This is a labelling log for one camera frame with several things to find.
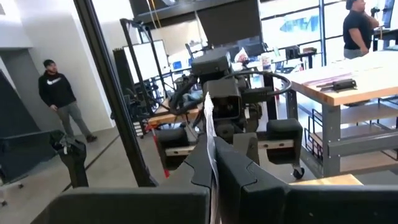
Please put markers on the white board on stand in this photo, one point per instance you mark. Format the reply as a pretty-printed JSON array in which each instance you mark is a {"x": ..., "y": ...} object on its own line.
[{"x": 146, "y": 60}]

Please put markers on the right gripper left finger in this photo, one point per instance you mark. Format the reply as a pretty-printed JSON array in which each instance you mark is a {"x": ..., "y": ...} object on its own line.
[{"x": 140, "y": 205}]

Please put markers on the black floor stand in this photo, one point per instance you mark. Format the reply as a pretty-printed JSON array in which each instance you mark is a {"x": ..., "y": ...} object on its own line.
[{"x": 73, "y": 155}]

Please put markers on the black caster wheel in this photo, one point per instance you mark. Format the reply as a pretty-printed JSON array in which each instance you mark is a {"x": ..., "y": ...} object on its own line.
[{"x": 298, "y": 173}]

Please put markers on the clear plastic zip bag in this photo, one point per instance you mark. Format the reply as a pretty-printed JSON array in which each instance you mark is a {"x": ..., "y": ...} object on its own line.
[{"x": 210, "y": 130}]

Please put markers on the black device on side table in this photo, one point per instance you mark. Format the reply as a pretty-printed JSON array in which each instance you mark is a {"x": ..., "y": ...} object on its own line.
[{"x": 340, "y": 84}]

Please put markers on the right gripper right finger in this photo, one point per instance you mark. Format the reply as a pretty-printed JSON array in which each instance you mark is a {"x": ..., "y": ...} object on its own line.
[{"x": 311, "y": 205}]

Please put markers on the person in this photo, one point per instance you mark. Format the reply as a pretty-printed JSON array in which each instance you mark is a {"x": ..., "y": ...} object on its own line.
[
  {"x": 357, "y": 28},
  {"x": 57, "y": 90}
]

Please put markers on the red-tipped rod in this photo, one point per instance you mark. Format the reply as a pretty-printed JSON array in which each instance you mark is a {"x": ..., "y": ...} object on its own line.
[{"x": 158, "y": 149}]

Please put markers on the distant wooden workbench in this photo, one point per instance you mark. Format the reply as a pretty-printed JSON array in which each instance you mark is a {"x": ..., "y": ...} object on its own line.
[{"x": 169, "y": 117}]

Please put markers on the dark hanging panel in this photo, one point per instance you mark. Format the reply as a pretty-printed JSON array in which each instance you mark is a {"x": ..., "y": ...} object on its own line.
[{"x": 230, "y": 21}]

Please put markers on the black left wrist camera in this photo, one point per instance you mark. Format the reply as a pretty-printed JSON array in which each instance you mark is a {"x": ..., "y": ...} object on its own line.
[{"x": 225, "y": 99}]

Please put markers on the dark grey partition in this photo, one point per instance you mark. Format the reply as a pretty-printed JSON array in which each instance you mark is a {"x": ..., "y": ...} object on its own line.
[{"x": 18, "y": 149}]

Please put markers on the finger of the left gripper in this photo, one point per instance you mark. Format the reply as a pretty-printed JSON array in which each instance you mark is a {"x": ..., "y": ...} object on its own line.
[{"x": 247, "y": 147}]

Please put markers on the black rig upright post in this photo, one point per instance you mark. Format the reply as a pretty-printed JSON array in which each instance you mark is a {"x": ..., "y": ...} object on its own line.
[{"x": 112, "y": 93}]

